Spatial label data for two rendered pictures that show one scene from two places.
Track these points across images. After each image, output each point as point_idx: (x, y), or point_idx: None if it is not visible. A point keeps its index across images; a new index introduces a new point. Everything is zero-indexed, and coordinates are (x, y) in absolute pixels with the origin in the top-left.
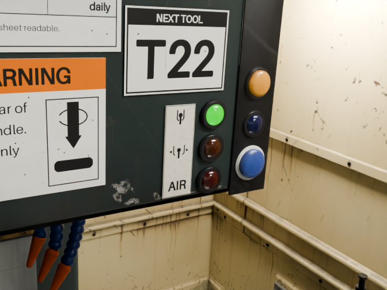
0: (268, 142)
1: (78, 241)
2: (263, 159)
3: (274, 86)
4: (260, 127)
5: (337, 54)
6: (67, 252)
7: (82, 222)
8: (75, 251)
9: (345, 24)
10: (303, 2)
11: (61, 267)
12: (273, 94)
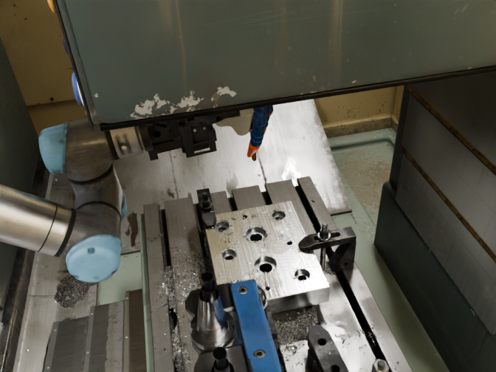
0: (76, 79)
1: (255, 131)
2: (73, 90)
3: (55, 9)
4: (66, 51)
5: None
6: (252, 133)
7: (254, 115)
8: (253, 136)
9: None
10: None
11: (249, 140)
12: (58, 19)
